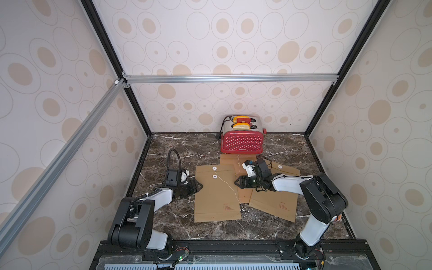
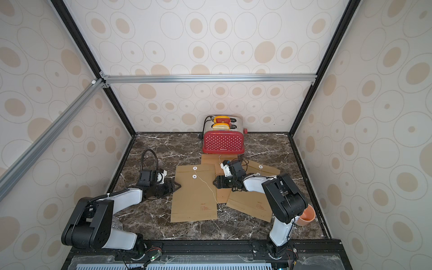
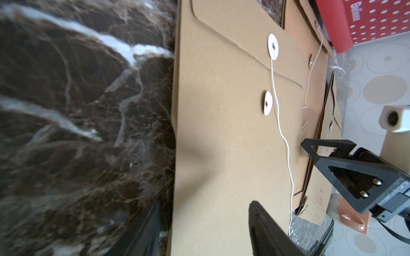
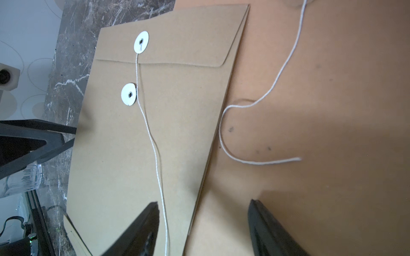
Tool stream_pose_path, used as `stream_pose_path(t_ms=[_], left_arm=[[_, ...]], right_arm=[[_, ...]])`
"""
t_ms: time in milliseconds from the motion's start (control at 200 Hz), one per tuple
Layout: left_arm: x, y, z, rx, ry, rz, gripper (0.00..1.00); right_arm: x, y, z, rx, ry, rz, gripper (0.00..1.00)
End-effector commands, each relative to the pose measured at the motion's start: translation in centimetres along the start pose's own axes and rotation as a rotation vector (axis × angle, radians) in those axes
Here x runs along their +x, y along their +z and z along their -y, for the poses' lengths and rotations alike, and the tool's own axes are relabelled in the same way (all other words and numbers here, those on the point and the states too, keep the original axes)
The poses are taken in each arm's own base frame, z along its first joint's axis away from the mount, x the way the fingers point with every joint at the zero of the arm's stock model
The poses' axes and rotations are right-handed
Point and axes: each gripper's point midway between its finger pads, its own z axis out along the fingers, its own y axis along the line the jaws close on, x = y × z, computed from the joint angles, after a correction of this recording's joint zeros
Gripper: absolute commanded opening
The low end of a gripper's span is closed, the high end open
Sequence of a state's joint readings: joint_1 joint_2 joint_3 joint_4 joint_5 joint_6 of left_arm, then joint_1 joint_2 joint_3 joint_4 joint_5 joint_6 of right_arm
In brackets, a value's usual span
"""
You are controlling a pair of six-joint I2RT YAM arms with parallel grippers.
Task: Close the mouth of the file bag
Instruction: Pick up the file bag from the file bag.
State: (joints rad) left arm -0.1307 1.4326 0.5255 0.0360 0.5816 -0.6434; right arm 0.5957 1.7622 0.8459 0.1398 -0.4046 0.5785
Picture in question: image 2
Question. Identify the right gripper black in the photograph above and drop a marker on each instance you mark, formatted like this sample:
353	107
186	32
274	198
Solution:
222	182

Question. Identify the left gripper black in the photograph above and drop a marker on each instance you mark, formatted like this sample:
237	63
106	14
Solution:
169	188

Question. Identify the brown file envelope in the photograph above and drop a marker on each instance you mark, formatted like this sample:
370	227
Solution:
196	200
253	203
217	160

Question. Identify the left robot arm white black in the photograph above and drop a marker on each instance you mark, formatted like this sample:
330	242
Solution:
90	224

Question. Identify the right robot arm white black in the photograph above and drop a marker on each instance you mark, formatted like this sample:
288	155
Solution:
287	202

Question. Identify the red toaster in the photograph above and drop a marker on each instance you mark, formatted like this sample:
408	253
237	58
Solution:
228	142

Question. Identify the yellow toast rear slot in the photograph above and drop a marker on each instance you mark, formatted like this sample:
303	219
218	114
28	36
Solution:
222	119

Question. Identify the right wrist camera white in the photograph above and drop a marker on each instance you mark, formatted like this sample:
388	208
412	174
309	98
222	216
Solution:
225	166

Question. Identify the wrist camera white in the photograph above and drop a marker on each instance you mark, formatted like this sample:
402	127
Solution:
161	174
225	166

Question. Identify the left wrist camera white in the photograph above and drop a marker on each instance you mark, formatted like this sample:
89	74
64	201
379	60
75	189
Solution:
161	174

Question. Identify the horizontal aluminium rail back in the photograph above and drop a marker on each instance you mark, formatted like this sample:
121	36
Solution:
219	78

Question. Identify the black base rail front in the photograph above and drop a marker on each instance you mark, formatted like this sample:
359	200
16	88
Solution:
327	254

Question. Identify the diagonal aluminium rail left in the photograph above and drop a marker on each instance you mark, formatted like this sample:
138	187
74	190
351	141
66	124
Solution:
19	168

